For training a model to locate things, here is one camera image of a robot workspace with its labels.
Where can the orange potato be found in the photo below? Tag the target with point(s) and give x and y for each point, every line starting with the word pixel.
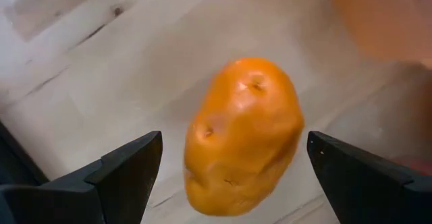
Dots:
pixel 243 139

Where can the orange plastic bin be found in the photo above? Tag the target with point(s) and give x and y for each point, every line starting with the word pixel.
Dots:
pixel 388 15

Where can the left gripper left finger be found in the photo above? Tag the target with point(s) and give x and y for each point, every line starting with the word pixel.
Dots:
pixel 111 187

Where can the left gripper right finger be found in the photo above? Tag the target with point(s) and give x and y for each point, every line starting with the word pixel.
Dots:
pixel 371 190

